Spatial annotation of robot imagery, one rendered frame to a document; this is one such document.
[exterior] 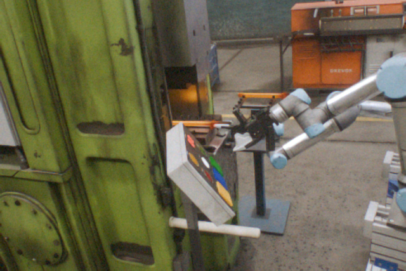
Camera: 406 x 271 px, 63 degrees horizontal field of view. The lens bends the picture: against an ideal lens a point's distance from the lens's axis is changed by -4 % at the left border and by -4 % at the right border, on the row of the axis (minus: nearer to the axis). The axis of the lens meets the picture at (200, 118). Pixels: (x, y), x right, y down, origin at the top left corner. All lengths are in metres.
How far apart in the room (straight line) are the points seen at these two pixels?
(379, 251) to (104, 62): 1.40
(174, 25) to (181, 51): 0.12
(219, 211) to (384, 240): 0.71
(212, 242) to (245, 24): 7.77
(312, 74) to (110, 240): 3.95
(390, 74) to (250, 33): 8.33
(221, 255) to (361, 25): 3.65
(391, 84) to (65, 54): 1.30
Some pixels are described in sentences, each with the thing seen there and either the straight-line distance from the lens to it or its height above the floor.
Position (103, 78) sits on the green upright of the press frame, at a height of 1.38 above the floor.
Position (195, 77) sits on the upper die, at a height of 1.30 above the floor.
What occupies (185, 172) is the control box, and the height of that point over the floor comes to 1.16.
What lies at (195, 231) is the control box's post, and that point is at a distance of 1.45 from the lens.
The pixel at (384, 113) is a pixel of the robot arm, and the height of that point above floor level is 1.03.
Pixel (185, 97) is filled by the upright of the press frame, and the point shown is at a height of 1.07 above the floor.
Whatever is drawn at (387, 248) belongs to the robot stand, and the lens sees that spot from 1.62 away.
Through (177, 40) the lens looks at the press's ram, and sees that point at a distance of 1.58.
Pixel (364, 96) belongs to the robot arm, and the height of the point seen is 1.27.
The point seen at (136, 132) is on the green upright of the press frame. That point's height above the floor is 1.15.
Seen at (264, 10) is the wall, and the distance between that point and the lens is 9.24.
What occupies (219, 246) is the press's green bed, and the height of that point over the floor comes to 0.29.
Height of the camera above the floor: 1.72
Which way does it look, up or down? 22 degrees down
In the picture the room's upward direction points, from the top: 7 degrees counter-clockwise
